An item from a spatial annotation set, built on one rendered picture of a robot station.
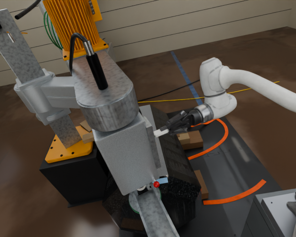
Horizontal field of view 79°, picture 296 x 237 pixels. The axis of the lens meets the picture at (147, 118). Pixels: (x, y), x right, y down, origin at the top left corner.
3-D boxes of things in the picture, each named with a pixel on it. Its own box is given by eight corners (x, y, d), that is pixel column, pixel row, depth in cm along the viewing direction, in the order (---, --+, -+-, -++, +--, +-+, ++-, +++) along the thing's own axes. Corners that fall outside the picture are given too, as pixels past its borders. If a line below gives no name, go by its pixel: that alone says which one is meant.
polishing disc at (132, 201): (125, 191, 127) (124, 188, 125) (153, 177, 131) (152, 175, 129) (135, 221, 110) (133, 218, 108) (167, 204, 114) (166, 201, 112)
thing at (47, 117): (32, 129, 166) (2, 90, 141) (44, 108, 193) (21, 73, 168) (68, 121, 165) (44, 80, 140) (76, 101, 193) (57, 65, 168)
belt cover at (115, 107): (75, 70, 141) (65, 49, 131) (105, 60, 146) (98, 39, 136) (92, 150, 67) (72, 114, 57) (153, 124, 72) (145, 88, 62)
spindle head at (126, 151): (109, 154, 124) (84, 100, 96) (139, 142, 128) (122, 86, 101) (124, 199, 96) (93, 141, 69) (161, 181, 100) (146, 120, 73)
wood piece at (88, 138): (84, 144, 192) (82, 141, 189) (84, 138, 200) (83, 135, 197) (101, 138, 194) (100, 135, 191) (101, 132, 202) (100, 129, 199)
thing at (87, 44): (97, 87, 71) (79, 41, 60) (107, 83, 71) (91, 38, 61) (99, 91, 68) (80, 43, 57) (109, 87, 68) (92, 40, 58)
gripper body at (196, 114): (202, 113, 83) (184, 120, 81) (202, 126, 88) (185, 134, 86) (192, 105, 88) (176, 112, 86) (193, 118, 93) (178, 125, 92)
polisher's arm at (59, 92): (21, 113, 165) (4, 89, 150) (48, 93, 190) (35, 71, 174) (87, 118, 139) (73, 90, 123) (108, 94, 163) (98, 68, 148)
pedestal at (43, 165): (68, 208, 223) (34, 172, 178) (77, 165, 276) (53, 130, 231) (119, 196, 222) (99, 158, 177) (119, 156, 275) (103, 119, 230)
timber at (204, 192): (208, 198, 199) (208, 192, 192) (197, 200, 200) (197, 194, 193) (199, 175, 223) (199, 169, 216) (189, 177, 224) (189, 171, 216)
